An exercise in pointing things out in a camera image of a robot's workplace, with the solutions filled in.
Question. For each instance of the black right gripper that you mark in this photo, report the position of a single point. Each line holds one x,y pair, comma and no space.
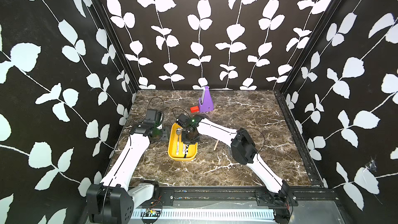
185,141

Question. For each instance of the white slotted cable duct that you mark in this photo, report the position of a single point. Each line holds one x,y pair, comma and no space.
206,214

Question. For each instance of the black aluminium frame rail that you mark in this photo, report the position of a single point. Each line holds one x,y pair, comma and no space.
310,167

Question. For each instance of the small green circuit board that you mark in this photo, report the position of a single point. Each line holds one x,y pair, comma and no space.
151,213

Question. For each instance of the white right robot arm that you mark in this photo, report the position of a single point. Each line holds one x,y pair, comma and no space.
243,150

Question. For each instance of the red small block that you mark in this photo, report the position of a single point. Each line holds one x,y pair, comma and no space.
194,109

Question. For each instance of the yellow plastic storage box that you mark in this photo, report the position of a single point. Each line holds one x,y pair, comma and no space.
193,149

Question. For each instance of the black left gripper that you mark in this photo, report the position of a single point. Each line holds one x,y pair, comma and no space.
165,133

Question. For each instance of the purple plastic stand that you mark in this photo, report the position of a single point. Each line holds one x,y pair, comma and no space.
205,103

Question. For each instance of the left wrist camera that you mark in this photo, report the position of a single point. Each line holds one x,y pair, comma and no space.
154,117

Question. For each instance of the black long spoon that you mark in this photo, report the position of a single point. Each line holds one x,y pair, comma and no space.
185,150

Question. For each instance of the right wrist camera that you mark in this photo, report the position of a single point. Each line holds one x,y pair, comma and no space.
183,121

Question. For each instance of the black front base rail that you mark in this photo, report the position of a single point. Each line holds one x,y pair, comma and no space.
259,194

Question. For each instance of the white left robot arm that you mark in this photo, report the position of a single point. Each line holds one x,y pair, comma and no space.
111,201

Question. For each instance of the white handled steel spoon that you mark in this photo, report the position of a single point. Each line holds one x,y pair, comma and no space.
178,133

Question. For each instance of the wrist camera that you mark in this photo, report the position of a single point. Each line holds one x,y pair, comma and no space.
154,117
183,121

